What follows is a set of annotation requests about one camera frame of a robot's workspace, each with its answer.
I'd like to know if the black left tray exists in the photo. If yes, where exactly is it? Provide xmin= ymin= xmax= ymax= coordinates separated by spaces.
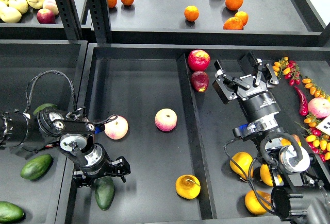
xmin=1 ymin=40 xmax=87 ymax=223

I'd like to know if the green avocado lower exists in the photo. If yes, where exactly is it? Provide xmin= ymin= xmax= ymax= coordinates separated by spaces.
xmin=20 ymin=153 xmax=53 ymax=180

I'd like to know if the bright red apple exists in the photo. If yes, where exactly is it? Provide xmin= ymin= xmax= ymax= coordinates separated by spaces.
xmin=188 ymin=49 xmax=210 ymax=72

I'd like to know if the green avocado top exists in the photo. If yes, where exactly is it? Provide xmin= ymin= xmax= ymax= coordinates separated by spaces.
xmin=33 ymin=103 xmax=58 ymax=115

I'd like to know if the pink apple left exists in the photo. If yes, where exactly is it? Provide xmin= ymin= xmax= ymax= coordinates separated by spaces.
xmin=104 ymin=116 xmax=128 ymax=140

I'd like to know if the red chili pepper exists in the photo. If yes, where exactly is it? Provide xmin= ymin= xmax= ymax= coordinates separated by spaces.
xmin=294 ymin=86 xmax=308 ymax=116

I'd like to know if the black shelf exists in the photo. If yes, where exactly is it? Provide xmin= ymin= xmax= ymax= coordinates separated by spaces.
xmin=109 ymin=0 xmax=329 ymax=47
xmin=1 ymin=0 xmax=91 ymax=40

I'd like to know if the dark green avocado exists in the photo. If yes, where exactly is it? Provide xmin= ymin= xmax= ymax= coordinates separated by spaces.
xmin=94 ymin=176 xmax=115 ymax=211

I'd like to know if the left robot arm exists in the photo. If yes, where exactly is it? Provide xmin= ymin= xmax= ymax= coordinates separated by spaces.
xmin=1 ymin=70 xmax=131 ymax=187

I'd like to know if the dark red apple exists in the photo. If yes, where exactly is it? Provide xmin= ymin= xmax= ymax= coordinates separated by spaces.
xmin=190 ymin=71 xmax=209 ymax=92

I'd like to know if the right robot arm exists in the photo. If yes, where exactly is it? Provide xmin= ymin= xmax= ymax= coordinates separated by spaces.
xmin=213 ymin=52 xmax=329 ymax=223

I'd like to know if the pink apple centre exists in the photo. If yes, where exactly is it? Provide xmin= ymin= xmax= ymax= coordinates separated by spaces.
xmin=154 ymin=108 xmax=177 ymax=132

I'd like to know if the orange behind front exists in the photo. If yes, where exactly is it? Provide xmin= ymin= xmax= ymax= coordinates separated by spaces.
xmin=235 ymin=11 xmax=249 ymax=26

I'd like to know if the black upper left shelf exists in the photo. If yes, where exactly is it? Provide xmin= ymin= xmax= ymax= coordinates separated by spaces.
xmin=1 ymin=0 xmax=91 ymax=40

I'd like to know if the white label card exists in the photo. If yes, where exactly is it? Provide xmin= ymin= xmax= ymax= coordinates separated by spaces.
xmin=316 ymin=116 xmax=330 ymax=135

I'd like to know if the yellow pear bottom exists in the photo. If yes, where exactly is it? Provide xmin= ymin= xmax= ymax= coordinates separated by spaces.
xmin=244 ymin=190 xmax=271 ymax=215

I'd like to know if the black upper right shelf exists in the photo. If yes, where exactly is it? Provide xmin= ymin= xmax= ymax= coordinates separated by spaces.
xmin=109 ymin=0 xmax=329 ymax=47

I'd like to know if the pink apple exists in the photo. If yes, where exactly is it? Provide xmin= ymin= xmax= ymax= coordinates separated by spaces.
xmin=104 ymin=116 xmax=128 ymax=140
xmin=154 ymin=108 xmax=177 ymax=132

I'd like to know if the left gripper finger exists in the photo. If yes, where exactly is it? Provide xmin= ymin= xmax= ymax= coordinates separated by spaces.
xmin=72 ymin=170 xmax=96 ymax=188
xmin=108 ymin=156 xmax=131 ymax=183

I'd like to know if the yellow pear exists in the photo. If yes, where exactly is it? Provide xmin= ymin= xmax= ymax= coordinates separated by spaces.
xmin=229 ymin=151 xmax=253 ymax=182
xmin=175 ymin=175 xmax=201 ymax=200
xmin=281 ymin=134 xmax=302 ymax=146
xmin=244 ymin=190 xmax=271 ymax=215

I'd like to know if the black perforated post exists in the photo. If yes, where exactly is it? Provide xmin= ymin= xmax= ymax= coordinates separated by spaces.
xmin=55 ymin=0 xmax=83 ymax=40
xmin=87 ymin=0 xmax=112 ymax=43

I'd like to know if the black perforated post left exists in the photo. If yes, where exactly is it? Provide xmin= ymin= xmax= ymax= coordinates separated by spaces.
xmin=55 ymin=0 xmax=83 ymax=40

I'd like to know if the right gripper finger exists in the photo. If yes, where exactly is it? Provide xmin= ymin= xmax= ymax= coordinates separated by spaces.
xmin=212 ymin=60 xmax=250 ymax=104
xmin=238 ymin=51 xmax=279 ymax=88

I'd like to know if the orange cherry tomato bunch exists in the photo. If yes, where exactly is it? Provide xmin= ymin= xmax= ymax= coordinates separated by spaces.
xmin=302 ymin=78 xmax=329 ymax=100

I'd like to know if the orange centre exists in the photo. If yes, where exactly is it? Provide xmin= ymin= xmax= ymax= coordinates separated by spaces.
xmin=184 ymin=6 xmax=200 ymax=22

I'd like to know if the black middle tray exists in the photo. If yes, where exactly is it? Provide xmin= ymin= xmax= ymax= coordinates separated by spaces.
xmin=55 ymin=43 xmax=330 ymax=224

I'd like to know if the pink peach right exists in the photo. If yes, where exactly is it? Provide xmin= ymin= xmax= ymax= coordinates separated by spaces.
xmin=307 ymin=97 xmax=329 ymax=118

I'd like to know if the black tray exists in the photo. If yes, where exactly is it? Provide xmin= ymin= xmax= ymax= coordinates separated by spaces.
xmin=1 ymin=40 xmax=87 ymax=223
xmin=55 ymin=43 xmax=330 ymax=224

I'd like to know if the pale peach on shelf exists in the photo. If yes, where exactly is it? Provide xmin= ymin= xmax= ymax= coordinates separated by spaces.
xmin=43 ymin=0 xmax=59 ymax=16

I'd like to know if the cherry tomato bunch lower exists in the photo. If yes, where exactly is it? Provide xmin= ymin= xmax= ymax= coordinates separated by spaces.
xmin=297 ymin=113 xmax=329 ymax=163

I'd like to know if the cherry tomato bunch upper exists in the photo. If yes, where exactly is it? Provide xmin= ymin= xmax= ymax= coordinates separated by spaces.
xmin=272 ymin=57 xmax=301 ymax=86

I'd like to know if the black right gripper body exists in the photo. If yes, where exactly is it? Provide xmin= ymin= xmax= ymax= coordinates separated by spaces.
xmin=237 ymin=75 xmax=281 ymax=121

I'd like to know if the yellow pear hidden middle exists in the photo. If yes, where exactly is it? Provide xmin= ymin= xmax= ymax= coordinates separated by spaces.
xmin=260 ymin=164 xmax=283 ymax=186

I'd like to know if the red apple on shelf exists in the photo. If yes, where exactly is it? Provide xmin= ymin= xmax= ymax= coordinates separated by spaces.
xmin=37 ymin=8 xmax=56 ymax=24

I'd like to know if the large orange right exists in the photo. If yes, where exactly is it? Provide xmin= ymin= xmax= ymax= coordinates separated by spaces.
xmin=225 ymin=0 xmax=244 ymax=11

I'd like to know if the black perforated post right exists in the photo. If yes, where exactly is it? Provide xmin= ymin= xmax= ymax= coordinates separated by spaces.
xmin=87 ymin=0 xmax=112 ymax=43

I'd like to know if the orange front right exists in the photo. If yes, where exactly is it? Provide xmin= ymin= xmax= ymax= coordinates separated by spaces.
xmin=223 ymin=17 xmax=243 ymax=30

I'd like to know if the green avocado bottom left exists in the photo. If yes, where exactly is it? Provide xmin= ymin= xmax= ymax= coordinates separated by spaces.
xmin=1 ymin=201 xmax=25 ymax=223

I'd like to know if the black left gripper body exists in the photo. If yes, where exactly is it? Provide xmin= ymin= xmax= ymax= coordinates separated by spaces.
xmin=74 ymin=146 xmax=110 ymax=179

